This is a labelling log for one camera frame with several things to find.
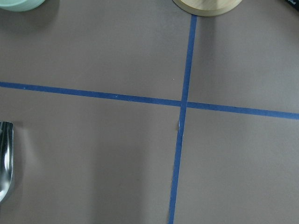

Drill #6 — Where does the silver metal ice scoop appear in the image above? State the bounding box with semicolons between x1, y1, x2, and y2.
0;121;14;205

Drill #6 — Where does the wooden stand with round base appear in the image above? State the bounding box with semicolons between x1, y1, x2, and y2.
173;0;242;17

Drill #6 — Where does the green ceramic bowl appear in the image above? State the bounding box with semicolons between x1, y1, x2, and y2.
0;0;45;12

